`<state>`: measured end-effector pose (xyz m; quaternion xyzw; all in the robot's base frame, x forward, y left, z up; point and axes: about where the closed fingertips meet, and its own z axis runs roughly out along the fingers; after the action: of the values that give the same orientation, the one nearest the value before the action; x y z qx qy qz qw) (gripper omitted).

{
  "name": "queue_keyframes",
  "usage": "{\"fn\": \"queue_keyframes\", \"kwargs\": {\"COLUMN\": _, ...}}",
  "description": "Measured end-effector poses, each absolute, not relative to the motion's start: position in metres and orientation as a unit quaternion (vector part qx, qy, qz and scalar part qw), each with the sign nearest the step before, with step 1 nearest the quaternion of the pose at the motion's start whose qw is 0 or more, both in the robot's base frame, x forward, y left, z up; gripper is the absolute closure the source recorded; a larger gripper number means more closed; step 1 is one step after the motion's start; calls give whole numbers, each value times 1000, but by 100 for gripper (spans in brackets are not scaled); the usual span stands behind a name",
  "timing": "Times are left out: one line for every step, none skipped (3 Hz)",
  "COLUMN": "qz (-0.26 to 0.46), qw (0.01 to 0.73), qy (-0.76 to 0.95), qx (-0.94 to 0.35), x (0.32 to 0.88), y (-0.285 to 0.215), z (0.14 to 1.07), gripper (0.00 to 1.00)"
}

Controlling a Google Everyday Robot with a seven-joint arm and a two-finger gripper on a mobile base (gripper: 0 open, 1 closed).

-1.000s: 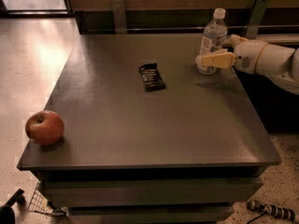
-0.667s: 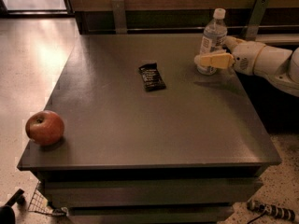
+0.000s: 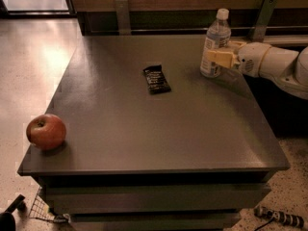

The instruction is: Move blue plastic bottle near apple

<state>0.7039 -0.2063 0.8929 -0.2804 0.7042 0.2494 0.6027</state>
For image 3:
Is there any wire mesh basket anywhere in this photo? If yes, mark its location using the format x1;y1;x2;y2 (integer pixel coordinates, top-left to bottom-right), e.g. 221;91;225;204
29;188;68;224

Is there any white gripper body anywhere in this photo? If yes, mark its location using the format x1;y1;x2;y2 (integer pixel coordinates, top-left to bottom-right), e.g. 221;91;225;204
238;42;271;77

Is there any red apple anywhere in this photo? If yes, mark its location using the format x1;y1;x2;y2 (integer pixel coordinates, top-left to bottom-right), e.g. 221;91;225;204
26;114;66;151

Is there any black and white power strip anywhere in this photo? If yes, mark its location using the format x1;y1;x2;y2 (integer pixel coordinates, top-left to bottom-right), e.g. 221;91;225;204
253;206;308;231

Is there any left metal bracket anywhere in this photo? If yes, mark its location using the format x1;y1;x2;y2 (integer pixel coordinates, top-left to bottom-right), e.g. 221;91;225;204
115;0;131;36

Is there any black snack bar wrapper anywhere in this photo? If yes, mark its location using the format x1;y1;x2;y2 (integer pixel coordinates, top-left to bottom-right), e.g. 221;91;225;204
143;65;171;94

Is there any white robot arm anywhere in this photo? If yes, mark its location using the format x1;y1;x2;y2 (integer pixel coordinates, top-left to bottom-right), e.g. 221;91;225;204
206;41;308;100

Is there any metal bracket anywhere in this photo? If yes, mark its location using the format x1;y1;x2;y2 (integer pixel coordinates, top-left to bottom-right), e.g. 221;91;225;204
115;0;131;36
248;0;278;42

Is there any black object at corner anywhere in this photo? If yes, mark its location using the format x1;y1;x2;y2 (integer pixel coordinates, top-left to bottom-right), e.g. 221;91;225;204
0;194;26;231

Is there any right metal bracket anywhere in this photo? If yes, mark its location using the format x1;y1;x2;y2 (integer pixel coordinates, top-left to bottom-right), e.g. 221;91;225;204
248;0;278;42

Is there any grey drawer cabinet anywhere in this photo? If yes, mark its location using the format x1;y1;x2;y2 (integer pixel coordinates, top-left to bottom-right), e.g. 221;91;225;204
18;36;289;231

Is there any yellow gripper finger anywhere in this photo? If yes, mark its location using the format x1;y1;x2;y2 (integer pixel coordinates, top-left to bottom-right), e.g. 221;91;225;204
228;40;246;49
206;48;240;68

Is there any clear plastic water bottle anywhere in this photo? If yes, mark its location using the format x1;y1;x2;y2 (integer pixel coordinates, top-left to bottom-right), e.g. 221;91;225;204
200;9;231;78

